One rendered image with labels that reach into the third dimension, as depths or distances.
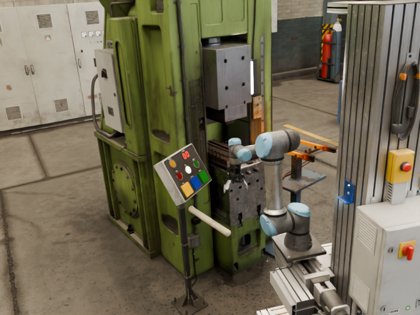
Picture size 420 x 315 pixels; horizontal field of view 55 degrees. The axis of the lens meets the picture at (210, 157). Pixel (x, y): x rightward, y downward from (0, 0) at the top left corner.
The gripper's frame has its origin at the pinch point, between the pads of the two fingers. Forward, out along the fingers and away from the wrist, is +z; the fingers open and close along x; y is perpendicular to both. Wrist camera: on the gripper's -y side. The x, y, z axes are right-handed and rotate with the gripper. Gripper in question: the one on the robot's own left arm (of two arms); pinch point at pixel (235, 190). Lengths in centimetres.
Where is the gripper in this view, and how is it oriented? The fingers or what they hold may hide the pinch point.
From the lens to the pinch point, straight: 257.7
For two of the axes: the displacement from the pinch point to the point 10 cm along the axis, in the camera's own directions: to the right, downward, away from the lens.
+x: 9.7, -1.4, 2.0
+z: 0.5, 9.3, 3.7
